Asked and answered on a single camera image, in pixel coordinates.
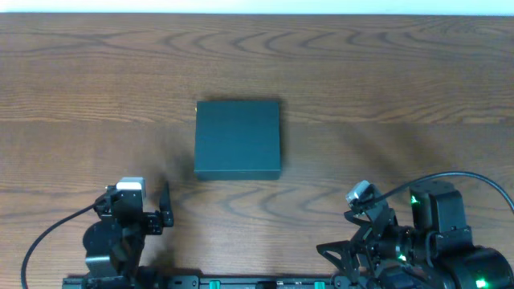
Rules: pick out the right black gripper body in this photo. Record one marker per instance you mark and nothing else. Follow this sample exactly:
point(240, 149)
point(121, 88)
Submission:
point(359, 244)

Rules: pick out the black gift box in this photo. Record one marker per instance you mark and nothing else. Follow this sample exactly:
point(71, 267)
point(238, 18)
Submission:
point(237, 140)

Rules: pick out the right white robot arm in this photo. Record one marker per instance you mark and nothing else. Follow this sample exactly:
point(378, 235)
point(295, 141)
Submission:
point(437, 251)

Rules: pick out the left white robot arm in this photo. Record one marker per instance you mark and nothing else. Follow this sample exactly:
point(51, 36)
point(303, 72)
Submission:
point(115, 243)

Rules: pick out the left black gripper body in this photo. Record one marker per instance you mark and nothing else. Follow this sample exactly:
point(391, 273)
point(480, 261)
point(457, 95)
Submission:
point(152, 221)

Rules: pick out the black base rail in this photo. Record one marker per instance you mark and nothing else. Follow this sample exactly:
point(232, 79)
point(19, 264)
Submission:
point(213, 282)

